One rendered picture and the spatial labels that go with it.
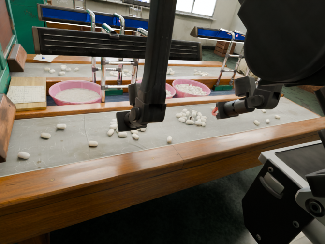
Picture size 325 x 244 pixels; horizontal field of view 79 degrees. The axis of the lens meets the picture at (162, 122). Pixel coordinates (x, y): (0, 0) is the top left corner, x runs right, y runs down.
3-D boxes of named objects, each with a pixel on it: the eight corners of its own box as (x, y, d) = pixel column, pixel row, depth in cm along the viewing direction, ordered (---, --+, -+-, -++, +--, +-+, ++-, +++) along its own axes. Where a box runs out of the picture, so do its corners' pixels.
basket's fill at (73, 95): (104, 114, 103) (104, 104, 100) (56, 118, 93) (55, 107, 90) (96, 94, 119) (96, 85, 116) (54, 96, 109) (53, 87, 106)
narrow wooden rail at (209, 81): (248, 89, 186) (253, 78, 180) (14, 100, 104) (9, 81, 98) (244, 86, 190) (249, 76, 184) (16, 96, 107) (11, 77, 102)
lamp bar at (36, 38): (201, 61, 86) (206, 44, 82) (34, 54, 58) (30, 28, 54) (192, 55, 92) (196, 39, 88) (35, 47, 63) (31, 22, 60)
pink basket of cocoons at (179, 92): (214, 106, 136) (218, 94, 131) (182, 110, 124) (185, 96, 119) (193, 90, 155) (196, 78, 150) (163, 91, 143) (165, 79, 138)
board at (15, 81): (46, 109, 83) (46, 106, 83) (2, 112, 77) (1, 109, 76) (46, 79, 107) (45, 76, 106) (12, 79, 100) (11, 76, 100)
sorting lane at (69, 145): (319, 119, 138) (321, 116, 137) (-14, 185, 55) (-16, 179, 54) (282, 99, 159) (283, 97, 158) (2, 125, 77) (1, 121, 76)
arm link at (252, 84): (263, 104, 61) (276, 105, 66) (258, 68, 62) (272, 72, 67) (230, 111, 71) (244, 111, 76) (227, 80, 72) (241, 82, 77)
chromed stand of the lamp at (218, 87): (231, 89, 170) (253, 35, 147) (214, 90, 161) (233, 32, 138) (217, 81, 184) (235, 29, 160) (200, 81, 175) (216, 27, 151)
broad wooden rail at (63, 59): (221, 82, 215) (227, 65, 205) (22, 85, 133) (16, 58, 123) (214, 77, 224) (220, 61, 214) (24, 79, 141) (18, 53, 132)
